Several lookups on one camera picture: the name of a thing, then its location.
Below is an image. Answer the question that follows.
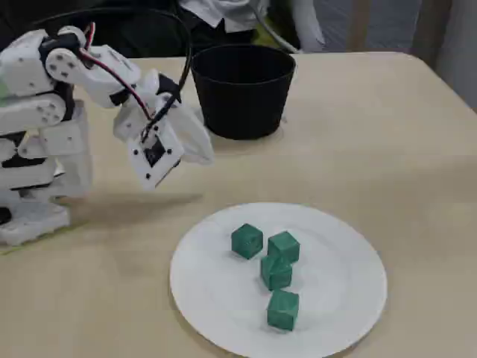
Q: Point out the yellow-green tape strip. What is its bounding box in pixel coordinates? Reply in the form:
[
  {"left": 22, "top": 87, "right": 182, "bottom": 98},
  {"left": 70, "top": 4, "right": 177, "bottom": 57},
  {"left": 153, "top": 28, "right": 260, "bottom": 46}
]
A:
[{"left": 0, "top": 244, "right": 37, "bottom": 257}]

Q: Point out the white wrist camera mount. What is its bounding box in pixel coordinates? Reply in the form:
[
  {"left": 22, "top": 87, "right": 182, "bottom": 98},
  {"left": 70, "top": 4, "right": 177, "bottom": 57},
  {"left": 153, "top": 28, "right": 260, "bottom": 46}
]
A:
[{"left": 125, "top": 121, "right": 186, "bottom": 192}]

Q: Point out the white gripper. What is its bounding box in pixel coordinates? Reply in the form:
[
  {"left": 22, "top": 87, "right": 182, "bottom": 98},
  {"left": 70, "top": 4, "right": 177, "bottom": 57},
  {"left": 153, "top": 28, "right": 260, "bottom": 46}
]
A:
[{"left": 113, "top": 69, "right": 216, "bottom": 166}]

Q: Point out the black round pot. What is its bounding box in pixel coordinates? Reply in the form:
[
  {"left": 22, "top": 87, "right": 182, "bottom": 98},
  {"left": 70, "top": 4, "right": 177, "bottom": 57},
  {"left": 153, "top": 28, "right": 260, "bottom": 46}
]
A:
[{"left": 189, "top": 44, "right": 297, "bottom": 141}]

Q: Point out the white round plate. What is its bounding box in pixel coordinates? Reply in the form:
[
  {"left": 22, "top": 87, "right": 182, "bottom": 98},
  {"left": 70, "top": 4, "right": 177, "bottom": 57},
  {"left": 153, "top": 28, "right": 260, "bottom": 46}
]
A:
[{"left": 169, "top": 201, "right": 388, "bottom": 358}]

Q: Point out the white crumpled cloth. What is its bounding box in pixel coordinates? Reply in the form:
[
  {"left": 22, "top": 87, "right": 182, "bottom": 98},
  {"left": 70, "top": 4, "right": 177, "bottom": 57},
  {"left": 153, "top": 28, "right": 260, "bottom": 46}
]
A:
[{"left": 177, "top": 0, "right": 270, "bottom": 35}]

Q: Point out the white plastic bag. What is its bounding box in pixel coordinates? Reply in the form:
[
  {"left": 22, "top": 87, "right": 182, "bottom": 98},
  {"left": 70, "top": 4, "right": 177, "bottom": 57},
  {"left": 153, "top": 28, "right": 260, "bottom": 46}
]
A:
[{"left": 292, "top": 0, "right": 326, "bottom": 52}]

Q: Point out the red white wrist servo wire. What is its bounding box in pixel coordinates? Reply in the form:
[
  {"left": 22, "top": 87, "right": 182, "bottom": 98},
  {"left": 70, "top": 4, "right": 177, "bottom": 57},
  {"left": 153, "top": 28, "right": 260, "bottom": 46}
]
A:
[{"left": 76, "top": 22, "right": 156, "bottom": 122}]

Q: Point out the green cube block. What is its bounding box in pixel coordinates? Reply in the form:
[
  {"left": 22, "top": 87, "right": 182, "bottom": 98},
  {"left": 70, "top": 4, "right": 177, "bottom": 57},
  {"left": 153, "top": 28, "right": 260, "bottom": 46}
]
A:
[
  {"left": 259, "top": 254, "right": 294, "bottom": 292},
  {"left": 267, "top": 230, "right": 301, "bottom": 264},
  {"left": 230, "top": 222, "right": 264, "bottom": 260},
  {"left": 266, "top": 289, "right": 300, "bottom": 332}
]

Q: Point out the pale curved tube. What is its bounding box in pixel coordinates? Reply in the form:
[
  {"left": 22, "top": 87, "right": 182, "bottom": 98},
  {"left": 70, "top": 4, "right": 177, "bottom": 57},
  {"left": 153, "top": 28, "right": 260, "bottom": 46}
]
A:
[{"left": 252, "top": 5, "right": 301, "bottom": 54}]

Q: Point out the thick black camera cable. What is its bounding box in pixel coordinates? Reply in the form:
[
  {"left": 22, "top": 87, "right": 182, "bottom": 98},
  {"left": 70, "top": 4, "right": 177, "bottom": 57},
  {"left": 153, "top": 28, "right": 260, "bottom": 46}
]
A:
[{"left": 31, "top": 7, "right": 194, "bottom": 141}]

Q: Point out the yellow-green cloth item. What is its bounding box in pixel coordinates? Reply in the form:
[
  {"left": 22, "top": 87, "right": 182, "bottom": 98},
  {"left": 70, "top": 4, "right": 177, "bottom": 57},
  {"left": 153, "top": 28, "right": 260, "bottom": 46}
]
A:
[{"left": 256, "top": 28, "right": 288, "bottom": 48}]

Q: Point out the wooden post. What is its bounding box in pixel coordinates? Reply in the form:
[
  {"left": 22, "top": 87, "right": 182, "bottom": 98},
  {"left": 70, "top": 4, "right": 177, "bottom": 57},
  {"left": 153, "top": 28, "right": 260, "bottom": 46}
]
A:
[{"left": 350, "top": 0, "right": 369, "bottom": 51}]

